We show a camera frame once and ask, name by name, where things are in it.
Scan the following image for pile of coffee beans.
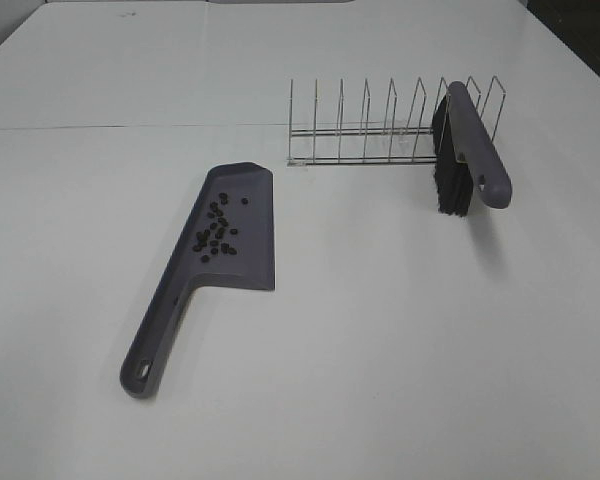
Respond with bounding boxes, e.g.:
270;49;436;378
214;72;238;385
191;191;250;264

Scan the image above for metal wire rack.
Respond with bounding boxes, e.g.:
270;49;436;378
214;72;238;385
285;74;506;168

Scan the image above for grey plastic dustpan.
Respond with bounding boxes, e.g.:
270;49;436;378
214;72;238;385
119;162;275;399

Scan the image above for grey hand brush black bristles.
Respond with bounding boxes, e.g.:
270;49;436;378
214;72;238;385
431;81;513;217

